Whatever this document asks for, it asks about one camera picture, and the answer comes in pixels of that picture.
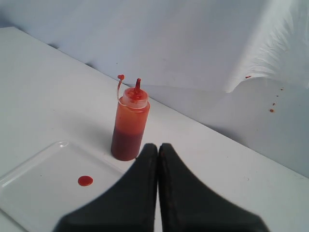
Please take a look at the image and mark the red sauce blob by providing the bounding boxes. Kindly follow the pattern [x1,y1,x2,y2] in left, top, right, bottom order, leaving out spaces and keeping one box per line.
[78,175,93,187]

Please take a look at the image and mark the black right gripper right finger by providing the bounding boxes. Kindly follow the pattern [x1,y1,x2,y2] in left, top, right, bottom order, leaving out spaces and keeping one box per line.
[157,143,268,232]

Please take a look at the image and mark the red sauce squeeze bottle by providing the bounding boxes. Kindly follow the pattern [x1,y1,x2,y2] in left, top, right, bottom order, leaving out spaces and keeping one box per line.
[111,74,150,161]

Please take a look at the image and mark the white rectangular plastic tray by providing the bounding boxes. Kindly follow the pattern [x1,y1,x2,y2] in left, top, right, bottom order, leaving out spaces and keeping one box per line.
[0,141,122,232]

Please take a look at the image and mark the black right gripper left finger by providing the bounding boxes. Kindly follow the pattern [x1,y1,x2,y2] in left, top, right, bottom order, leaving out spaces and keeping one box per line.
[54,144,158,232]

